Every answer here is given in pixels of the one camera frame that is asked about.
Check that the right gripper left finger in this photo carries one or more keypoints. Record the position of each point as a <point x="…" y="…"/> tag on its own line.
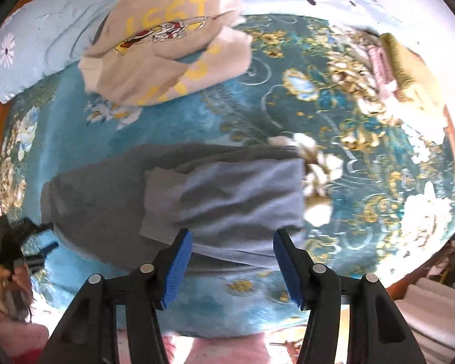
<point x="87" y="331"/>

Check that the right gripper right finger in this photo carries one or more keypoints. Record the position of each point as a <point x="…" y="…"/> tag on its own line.
<point x="378" y="333"/>

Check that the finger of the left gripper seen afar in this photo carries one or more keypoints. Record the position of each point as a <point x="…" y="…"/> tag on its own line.
<point x="40" y="257"/>

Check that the grey sweatpants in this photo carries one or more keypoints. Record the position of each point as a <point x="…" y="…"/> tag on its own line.
<point x="125" y="209"/>

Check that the pink and olive folded clothes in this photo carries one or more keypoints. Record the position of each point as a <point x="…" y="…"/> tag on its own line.
<point x="415" y="82"/>

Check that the left hand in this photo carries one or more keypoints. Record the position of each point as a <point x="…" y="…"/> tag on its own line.
<point x="16" y="290"/>

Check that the white folded bedding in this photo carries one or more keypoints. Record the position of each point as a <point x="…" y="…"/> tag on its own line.
<point x="429" y="310"/>

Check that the teal floral blanket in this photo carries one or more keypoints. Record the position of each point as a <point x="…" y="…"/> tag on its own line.
<point x="378" y="196"/>

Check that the light blue floral duvet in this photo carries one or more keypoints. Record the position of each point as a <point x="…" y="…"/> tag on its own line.
<point x="45" y="36"/>

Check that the beige fleece sweater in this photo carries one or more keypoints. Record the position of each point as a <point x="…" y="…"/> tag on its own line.
<point x="152" y="51"/>

